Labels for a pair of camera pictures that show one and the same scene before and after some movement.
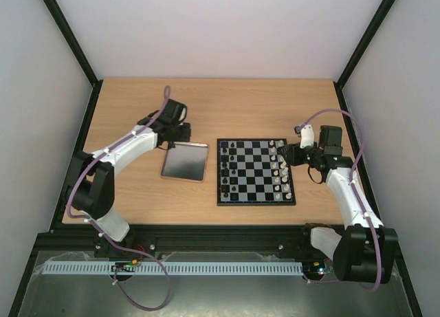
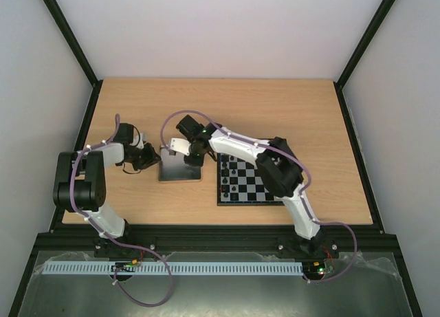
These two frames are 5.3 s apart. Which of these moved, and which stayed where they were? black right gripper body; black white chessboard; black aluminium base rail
Moved: black right gripper body
Stayed: black aluminium base rail; black white chessboard
